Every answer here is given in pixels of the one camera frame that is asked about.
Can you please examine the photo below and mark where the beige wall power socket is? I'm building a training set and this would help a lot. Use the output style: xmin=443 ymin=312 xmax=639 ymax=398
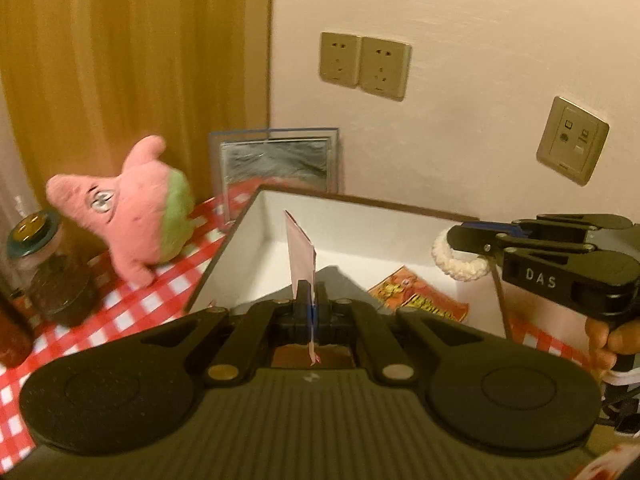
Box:
xmin=359 ymin=36 xmax=412 ymax=102
xmin=319 ymin=31 xmax=362 ymax=88

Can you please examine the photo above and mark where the printed plastic snack packet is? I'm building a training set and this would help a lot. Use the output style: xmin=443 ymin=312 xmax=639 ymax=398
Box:
xmin=367 ymin=266 xmax=471 ymax=323

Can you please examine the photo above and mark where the red white checkered tablecloth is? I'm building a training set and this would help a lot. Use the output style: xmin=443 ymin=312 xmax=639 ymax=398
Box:
xmin=0 ymin=180 xmax=596 ymax=461

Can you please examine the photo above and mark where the white cardboard box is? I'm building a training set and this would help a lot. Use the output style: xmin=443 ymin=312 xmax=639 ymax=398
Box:
xmin=185 ymin=185 xmax=513 ymax=368

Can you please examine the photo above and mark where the pink packet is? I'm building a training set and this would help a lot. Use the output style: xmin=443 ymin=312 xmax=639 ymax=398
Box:
xmin=284 ymin=210 xmax=321 ymax=366

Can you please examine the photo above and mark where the pink starfish plush toy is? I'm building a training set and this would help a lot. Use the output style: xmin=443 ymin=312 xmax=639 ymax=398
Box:
xmin=46 ymin=135 xmax=196 ymax=286

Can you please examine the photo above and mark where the glass jar with green lid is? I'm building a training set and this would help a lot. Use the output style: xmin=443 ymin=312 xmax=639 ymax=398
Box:
xmin=6 ymin=210 xmax=98 ymax=328

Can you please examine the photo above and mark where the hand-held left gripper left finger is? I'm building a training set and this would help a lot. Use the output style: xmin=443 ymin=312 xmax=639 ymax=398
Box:
xmin=142 ymin=280 xmax=313 ymax=386

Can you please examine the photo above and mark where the wooden cabinet panel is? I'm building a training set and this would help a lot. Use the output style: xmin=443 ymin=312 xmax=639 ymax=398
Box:
xmin=0 ymin=0 xmax=275 ymax=271

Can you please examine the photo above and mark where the person's right hand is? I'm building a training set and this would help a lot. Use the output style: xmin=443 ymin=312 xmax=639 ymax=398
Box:
xmin=585 ymin=317 xmax=640 ymax=376

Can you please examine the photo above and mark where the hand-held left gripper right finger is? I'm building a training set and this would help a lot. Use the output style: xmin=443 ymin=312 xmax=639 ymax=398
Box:
xmin=314 ymin=280 xmax=481 ymax=386

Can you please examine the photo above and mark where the white fluffy ring scrunchie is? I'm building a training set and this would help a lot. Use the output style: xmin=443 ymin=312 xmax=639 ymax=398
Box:
xmin=432 ymin=227 xmax=493 ymax=283

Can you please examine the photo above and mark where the beige wall data plate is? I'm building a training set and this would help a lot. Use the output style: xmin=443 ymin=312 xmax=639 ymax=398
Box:
xmin=536 ymin=96 xmax=610 ymax=186

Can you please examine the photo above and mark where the brown cylindrical canister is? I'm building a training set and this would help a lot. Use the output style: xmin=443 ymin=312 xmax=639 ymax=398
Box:
xmin=0 ymin=280 xmax=36 ymax=368

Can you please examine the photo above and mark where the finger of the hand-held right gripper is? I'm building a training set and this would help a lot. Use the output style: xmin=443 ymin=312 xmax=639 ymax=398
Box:
xmin=460 ymin=214 xmax=633 ymax=241
xmin=446 ymin=224 xmax=598 ymax=262

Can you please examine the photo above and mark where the framed grey picture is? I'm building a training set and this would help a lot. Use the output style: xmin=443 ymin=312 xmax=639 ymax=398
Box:
xmin=208 ymin=127 xmax=343 ymax=223

